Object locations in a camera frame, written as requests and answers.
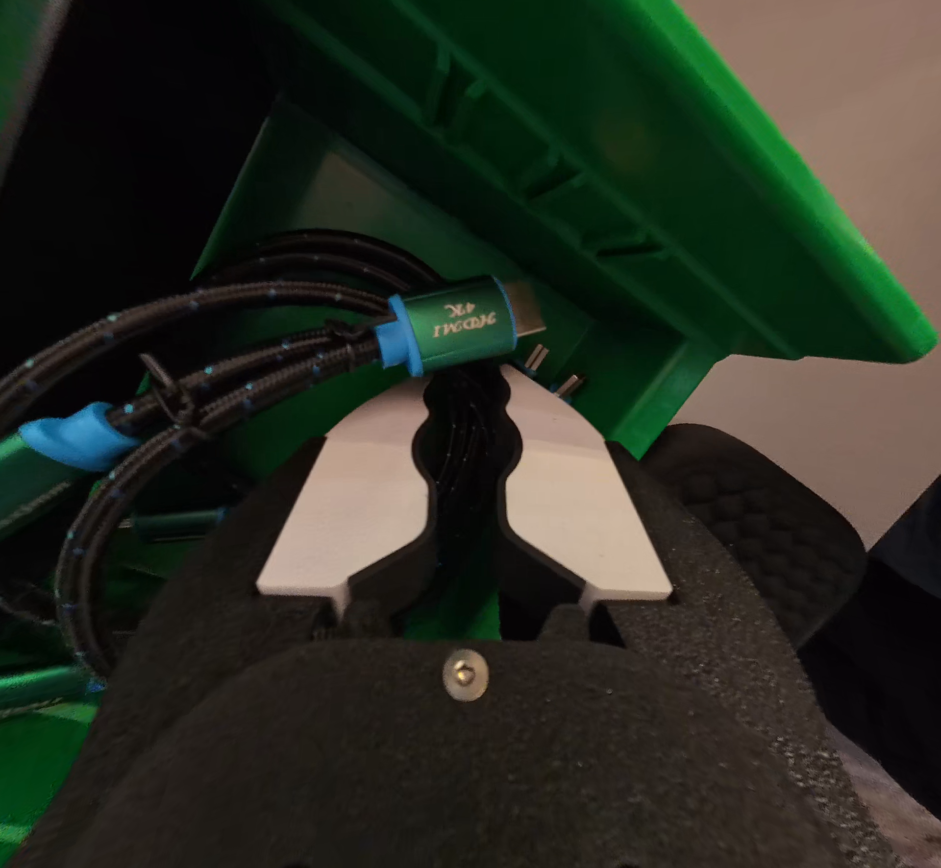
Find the green plastic bin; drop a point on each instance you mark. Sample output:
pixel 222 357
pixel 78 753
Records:
pixel 662 148

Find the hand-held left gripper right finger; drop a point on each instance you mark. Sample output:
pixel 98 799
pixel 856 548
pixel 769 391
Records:
pixel 581 516

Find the black flat panel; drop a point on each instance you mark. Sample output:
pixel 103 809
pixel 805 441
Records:
pixel 88 148

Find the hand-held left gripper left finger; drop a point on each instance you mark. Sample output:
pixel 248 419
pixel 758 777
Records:
pixel 346 516

